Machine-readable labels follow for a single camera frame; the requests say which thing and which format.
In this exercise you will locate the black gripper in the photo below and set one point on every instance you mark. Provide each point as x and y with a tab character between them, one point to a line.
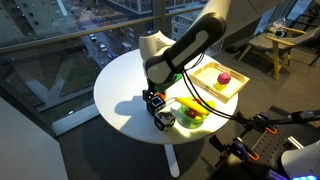
154	87

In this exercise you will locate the black white square print cube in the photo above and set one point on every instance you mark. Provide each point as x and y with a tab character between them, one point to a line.
156	105

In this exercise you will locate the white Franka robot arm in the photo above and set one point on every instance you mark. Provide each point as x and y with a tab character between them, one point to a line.
186	43

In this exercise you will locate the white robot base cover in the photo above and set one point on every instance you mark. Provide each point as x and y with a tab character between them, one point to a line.
301	160

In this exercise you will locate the white zebra print cube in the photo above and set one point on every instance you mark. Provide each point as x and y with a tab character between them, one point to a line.
165	121

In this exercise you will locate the yellow-green cube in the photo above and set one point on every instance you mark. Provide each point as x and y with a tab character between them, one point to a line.
219	86

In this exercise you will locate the pink cube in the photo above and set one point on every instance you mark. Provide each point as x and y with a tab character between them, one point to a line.
224	78

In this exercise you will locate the light wooden tray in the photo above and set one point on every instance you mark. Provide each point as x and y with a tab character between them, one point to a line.
233	83

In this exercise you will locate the orange ball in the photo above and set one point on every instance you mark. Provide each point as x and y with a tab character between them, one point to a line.
162	95

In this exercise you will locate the red toy apple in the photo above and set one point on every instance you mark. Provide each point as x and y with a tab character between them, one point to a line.
191	113

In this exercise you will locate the yellow toy banana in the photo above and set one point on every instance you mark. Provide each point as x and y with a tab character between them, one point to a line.
193	105

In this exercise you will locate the green plastic bowl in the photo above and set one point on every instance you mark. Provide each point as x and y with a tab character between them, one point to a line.
193	121

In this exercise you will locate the yellow toy lemon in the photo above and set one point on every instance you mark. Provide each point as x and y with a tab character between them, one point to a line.
211	104

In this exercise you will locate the white table foot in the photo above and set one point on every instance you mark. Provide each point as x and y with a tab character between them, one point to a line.
171	160

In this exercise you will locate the window handrail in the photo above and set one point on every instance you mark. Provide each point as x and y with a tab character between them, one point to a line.
83	31

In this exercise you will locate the blue clamp with orange tip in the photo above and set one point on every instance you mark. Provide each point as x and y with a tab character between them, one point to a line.
246	151

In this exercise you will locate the black clamp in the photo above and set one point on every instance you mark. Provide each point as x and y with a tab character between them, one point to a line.
260	121

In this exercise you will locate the wooden armchair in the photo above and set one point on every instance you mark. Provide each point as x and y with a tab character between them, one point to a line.
276	43

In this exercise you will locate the clear plastic bag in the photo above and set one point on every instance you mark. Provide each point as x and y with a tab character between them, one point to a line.
277	27

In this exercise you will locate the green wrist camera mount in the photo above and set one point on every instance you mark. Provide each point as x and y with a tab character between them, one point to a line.
170	83

